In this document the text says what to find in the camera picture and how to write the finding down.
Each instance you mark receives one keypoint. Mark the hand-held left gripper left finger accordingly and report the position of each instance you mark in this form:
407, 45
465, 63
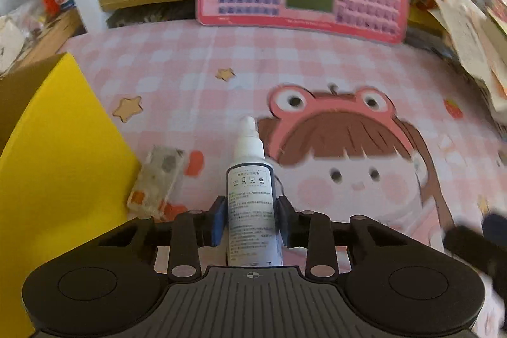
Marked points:
217, 221

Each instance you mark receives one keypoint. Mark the pink checked printed tablecloth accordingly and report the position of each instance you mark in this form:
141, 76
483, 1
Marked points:
198, 84

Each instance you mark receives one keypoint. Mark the small clear plastic box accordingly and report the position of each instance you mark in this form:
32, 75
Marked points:
156, 179

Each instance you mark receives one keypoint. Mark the white spray bottle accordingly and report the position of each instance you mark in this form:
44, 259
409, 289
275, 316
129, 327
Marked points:
251, 203

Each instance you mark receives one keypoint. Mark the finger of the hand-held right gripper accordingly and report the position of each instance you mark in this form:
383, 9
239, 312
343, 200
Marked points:
469, 249
496, 227

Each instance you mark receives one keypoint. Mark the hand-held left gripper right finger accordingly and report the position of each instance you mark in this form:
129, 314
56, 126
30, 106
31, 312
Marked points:
287, 221

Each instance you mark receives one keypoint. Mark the yellow cardboard box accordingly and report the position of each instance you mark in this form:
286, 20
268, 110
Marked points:
59, 163

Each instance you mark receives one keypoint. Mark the stack of papers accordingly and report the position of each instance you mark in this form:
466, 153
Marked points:
475, 41

